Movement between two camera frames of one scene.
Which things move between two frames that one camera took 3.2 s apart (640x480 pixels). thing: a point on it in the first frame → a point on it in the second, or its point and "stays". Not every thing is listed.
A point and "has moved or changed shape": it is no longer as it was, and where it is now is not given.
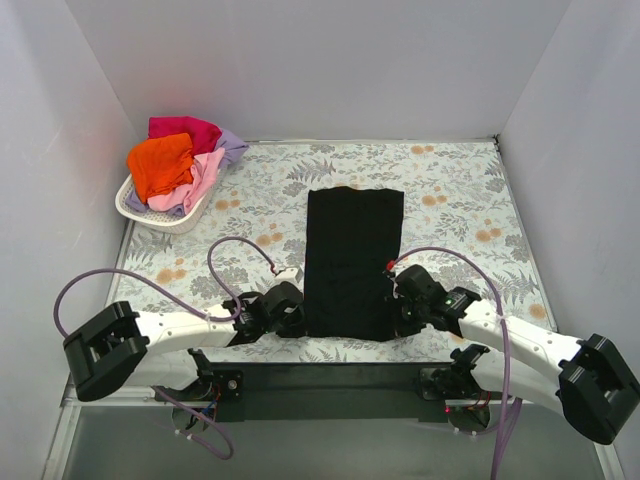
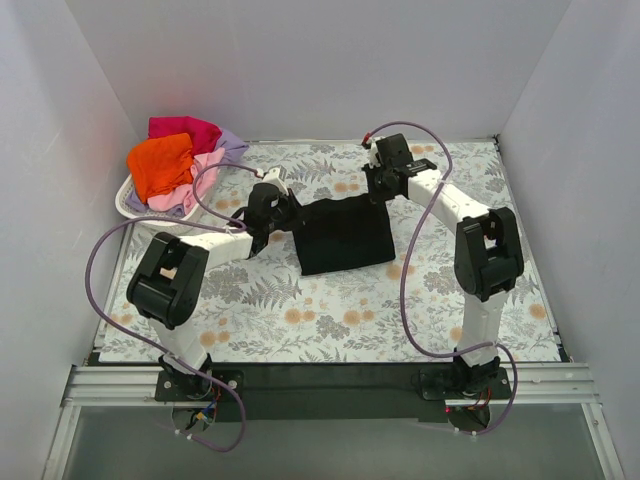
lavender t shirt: x=233 y=146 stays
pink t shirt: x=205 y=168 stays
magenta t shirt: x=204 y=135 stays
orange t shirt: x=160 y=163 stays
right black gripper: x=400 y=312 → x=376 y=185
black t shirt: x=352 y=233 has moved or changed shape
